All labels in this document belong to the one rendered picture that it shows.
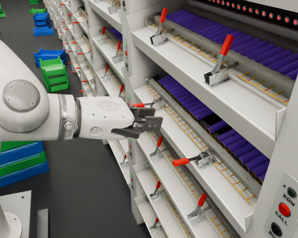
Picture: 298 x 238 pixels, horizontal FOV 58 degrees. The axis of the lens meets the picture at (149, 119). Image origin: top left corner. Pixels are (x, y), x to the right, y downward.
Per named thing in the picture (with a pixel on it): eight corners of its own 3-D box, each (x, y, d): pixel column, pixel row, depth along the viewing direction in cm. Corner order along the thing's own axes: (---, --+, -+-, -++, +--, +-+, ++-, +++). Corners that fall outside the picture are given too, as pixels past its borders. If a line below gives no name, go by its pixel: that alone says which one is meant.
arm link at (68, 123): (62, 108, 43) (81, 109, 44) (56, 86, 50) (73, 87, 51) (58, 151, 47) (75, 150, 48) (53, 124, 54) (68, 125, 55)
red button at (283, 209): (285, 218, 36) (288, 211, 35) (276, 209, 38) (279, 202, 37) (291, 216, 37) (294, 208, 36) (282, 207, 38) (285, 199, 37)
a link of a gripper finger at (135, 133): (129, 138, 47) (146, 129, 51) (97, 120, 50) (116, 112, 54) (128, 144, 47) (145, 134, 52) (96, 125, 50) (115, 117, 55)
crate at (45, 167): (-4, 189, 154) (-8, 179, 150) (-7, 168, 169) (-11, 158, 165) (49, 170, 167) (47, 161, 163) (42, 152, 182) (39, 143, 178)
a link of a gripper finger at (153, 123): (137, 123, 50) (169, 123, 53) (132, 115, 53) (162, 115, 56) (134, 137, 52) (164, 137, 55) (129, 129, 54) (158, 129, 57)
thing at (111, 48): (127, 89, 104) (117, 57, 96) (94, 45, 152) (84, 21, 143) (174, 69, 107) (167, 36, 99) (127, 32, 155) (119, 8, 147)
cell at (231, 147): (254, 143, 62) (230, 155, 61) (249, 139, 63) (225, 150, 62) (254, 137, 60) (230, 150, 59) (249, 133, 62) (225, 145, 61)
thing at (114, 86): (130, 131, 115) (119, 106, 107) (98, 78, 162) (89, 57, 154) (171, 112, 118) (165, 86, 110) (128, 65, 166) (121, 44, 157)
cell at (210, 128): (227, 119, 69) (205, 129, 68) (229, 115, 68) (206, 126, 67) (231, 124, 69) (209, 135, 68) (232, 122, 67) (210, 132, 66)
